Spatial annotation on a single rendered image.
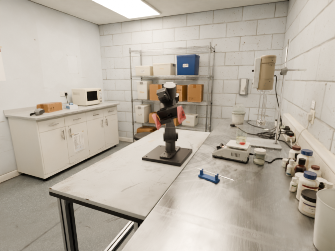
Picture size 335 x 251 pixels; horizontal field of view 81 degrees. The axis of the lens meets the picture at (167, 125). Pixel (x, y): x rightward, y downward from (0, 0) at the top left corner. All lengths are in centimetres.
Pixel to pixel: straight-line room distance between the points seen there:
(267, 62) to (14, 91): 313
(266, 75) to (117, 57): 342
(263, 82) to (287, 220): 93
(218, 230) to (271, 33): 324
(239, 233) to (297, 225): 20
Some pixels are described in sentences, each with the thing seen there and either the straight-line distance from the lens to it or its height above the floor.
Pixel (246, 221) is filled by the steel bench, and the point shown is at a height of 90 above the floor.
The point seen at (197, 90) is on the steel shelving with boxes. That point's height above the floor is 118.
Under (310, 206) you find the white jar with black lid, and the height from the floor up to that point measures 94.
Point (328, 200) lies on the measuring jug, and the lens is 78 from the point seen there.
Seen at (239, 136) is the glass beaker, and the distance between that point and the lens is 122.
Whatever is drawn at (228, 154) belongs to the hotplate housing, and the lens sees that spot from 121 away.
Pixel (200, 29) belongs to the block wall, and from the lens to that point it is 377.
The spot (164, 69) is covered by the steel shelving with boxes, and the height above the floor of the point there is 152.
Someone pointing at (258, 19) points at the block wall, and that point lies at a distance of 368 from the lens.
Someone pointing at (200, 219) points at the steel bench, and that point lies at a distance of 75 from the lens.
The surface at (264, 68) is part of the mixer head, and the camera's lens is 150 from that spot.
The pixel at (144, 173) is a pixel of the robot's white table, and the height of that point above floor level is 90.
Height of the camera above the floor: 136
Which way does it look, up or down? 13 degrees down
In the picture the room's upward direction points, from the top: straight up
